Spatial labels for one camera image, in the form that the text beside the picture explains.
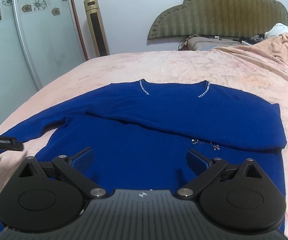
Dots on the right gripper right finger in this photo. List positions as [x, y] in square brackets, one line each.
[208, 171]

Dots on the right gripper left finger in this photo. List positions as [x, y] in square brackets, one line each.
[71, 169]

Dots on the blue knit sweater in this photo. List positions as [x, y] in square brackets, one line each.
[140, 133]

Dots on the dark clothes pile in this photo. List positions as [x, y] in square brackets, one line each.
[253, 40]

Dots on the floral sliding wardrobe door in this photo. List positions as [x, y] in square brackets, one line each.
[38, 43]

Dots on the pink floral bed sheet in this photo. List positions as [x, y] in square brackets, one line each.
[215, 66]

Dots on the brown striped pillow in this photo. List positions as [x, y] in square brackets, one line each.
[205, 43]

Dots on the orange pink blanket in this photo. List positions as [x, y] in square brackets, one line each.
[271, 54]

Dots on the gold tower fan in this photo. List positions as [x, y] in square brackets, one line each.
[96, 27]

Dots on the white patterned pillow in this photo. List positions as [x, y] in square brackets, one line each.
[276, 30]

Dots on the olive green padded headboard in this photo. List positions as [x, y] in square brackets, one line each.
[227, 18]

